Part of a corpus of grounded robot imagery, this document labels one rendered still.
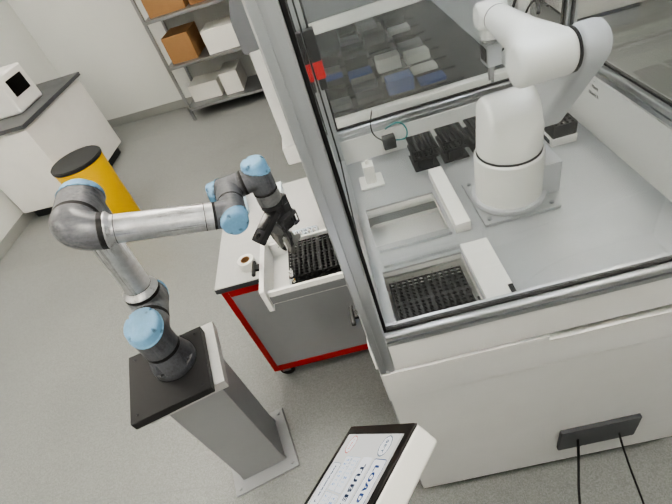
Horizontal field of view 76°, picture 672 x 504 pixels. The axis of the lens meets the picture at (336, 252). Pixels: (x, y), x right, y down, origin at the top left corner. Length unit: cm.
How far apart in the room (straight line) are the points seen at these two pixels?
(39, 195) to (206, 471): 342
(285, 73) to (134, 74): 551
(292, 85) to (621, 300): 88
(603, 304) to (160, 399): 128
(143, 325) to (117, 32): 483
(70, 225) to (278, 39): 79
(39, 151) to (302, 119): 413
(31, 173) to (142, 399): 353
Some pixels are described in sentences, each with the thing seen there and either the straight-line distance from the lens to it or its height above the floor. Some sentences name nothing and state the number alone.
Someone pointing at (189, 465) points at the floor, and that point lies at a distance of 239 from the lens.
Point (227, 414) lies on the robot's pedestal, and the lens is 174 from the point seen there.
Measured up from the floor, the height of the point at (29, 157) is 62.
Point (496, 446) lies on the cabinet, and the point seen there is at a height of 32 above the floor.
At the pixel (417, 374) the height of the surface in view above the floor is 90.
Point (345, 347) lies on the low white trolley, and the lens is 217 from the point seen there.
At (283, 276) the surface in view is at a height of 84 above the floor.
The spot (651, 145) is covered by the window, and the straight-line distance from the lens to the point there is 90.
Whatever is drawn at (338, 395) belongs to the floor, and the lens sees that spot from 222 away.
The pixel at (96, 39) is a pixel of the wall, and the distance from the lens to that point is 610.
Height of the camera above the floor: 191
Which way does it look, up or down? 42 degrees down
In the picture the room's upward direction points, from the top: 20 degrees counter-clockwise
